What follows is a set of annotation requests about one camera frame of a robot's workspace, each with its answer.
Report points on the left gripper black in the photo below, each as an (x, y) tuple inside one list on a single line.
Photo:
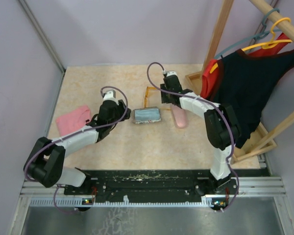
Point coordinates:
[(121, 107)]

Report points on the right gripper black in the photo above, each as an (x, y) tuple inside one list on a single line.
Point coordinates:
[(164, 99)]

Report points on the orange sunglasses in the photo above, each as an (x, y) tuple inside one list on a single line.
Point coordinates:
[(149, 92)]

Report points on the pink glasses case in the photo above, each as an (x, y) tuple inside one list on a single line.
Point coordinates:
[(179, 117)]

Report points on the newspaper print glasses case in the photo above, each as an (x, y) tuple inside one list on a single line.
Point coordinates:
[(144, 122)]

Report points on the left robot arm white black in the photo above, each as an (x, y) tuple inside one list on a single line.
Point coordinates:
[(45, 163)]

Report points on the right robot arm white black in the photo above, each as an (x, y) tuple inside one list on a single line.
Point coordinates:
[(222, 126)]

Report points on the pink folded garment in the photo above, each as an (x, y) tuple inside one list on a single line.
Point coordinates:
[(73, 121)]

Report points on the red tank top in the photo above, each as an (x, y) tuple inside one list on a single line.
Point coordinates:
[(211, 72)]

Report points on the navy tank top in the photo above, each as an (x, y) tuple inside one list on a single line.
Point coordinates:
[(246, 83)]

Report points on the teal hanger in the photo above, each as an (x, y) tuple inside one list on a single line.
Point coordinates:
[(262, 34)]

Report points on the yellow hanger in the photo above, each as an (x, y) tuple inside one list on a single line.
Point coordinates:
[(272, 42)]

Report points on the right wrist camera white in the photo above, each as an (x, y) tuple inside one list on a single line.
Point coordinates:
[(169, 73)]

